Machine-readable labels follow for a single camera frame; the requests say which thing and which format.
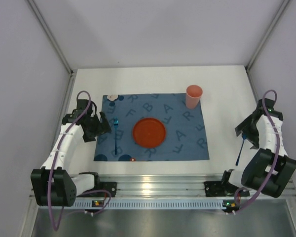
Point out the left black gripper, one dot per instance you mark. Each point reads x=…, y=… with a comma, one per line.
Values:
x=98, y=127

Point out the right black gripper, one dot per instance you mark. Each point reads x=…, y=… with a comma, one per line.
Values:
x=248, y=129

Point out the blue spoon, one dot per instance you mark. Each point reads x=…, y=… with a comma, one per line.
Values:
x=241, y=148

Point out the blue fork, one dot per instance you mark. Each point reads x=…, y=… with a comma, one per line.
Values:
x=115, y=124

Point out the red round plate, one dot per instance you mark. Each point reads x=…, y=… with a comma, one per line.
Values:
x=149, y=133

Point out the blue letter-print placemat cloth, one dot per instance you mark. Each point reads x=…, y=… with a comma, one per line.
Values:
x=185, y=129

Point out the pink plastic cup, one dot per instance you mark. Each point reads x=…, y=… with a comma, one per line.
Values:
x=193, y=95

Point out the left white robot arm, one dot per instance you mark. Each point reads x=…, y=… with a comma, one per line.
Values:
x=52, y=184

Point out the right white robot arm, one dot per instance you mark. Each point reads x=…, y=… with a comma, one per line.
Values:
x=258, y=130

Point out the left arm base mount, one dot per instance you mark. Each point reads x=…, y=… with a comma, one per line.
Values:
x=111, y=187

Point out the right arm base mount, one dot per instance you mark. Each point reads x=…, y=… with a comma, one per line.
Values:
x=219, y=189

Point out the aluminium mounting rail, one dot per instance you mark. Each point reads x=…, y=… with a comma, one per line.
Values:
x=160, y=186

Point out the perforated cable tray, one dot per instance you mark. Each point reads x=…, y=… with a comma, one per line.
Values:
x=149, y=204

